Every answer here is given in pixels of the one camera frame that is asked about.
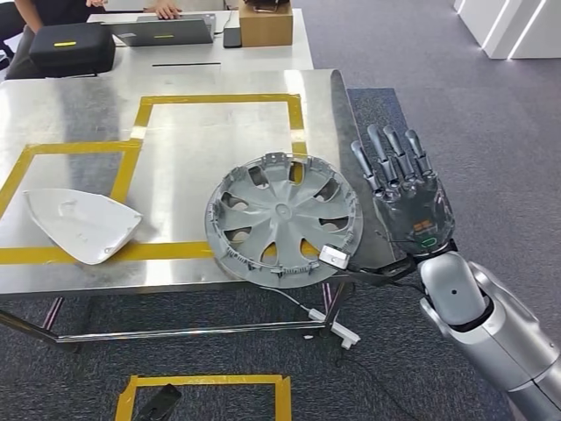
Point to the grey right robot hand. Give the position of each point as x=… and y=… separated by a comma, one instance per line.
x=416, y=215

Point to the white plastic mirror cover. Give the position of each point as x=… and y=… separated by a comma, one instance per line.
x=83, y=224

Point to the grey plastic wheel hubcap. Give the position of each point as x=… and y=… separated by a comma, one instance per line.
x=280, y=221

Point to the steel workbench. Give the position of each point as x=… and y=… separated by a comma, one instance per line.
x=175, y=133

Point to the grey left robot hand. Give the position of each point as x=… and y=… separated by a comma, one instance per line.
x=160, y=402

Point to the white power strip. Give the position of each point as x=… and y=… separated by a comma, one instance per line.
x=346, y=334

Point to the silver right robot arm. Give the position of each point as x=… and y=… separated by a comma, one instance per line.
x=491, y=325

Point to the black office chair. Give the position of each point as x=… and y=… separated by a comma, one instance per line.
x=10, y=26

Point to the black case yellow stripe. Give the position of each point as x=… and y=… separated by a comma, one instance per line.
x=72, y=52

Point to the white power adapter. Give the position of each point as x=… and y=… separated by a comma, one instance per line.
x=316, y=314

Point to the white low cabinet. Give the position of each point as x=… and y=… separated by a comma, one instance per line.
x=517, y=29

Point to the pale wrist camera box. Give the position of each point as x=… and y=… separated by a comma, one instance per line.
x=334, y=257

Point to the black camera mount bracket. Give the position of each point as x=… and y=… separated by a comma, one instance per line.
x=385, y=272

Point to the person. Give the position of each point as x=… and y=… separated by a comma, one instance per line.
x=167, y=9
x=26, y=17

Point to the white desk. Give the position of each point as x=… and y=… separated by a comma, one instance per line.
x=263, y=58

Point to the grey laptop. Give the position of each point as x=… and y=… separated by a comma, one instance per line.
x=170, y=32

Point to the brown cardboard box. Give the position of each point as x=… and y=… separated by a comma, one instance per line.
x=266, y=26

